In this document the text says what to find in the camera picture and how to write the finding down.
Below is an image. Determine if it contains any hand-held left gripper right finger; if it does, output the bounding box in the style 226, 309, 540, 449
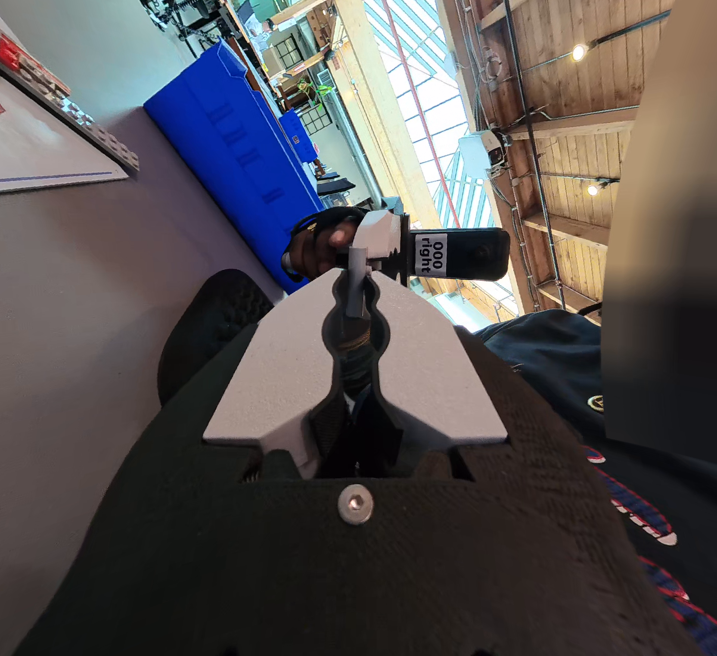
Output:
364, 271, 508, 451

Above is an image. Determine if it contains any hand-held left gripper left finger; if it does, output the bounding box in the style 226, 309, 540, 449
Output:
203, 268, 344, 480

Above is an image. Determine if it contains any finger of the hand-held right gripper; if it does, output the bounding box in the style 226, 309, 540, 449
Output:
352, 210, 402, 271

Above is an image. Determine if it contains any small grey lego brick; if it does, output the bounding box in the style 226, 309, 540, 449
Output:
346, 247, 370, 318

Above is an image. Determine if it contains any large blue plastic bin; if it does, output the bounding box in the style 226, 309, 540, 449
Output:
143, 40, 328, 295

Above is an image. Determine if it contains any grey and red lego build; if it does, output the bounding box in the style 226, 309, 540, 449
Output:
0, 33, 141, 172

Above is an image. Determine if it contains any small blue plastic bin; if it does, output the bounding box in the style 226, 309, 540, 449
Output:
278, 109, 317, 164

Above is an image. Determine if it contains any person's right hand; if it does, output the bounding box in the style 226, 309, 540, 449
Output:
282, 217, 360, 283

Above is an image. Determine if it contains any person's dark jacket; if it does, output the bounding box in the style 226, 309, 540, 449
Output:
473, 309, 717, 656

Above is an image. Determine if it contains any skylight window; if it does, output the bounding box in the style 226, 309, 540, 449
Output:
363, 0, 495, 231

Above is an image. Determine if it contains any hanging green plant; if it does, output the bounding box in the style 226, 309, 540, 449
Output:
296, 76, 335, 109

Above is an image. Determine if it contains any open instruction booklet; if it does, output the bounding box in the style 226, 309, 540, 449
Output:
0, 74, 130, 193

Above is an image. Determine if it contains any silver ventilation duct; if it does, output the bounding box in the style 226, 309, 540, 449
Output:
329, 89, 388, 210

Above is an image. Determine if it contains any white security camera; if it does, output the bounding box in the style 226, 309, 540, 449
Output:
458, 128, 513, 179

